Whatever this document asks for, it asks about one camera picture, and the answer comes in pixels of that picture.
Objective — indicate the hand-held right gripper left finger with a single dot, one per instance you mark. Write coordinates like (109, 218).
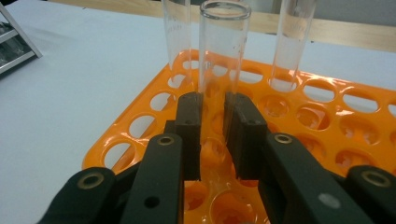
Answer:
(162, 174)

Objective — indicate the clear glass test tube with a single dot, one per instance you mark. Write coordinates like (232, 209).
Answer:
(224, 46)
(176, 37)
(292, 46)

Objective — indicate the metal test tube rack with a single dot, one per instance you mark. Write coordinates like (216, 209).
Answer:
(9, 46)

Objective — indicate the white table sheet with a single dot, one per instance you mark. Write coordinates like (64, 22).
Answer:
(77, 77)

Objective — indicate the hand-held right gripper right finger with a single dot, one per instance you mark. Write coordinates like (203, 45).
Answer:
(280, 174)

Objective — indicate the orange plastic test tube rack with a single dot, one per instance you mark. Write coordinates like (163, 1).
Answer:
(342, 87)

